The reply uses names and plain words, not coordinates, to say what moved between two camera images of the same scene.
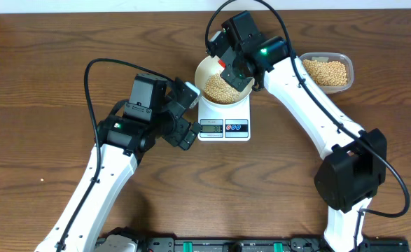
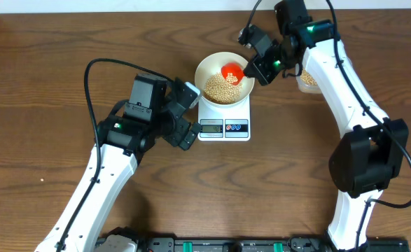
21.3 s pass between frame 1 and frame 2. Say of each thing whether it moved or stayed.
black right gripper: moved
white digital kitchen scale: stayed
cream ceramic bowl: stayed
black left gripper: stayed
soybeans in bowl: stayed
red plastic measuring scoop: moved
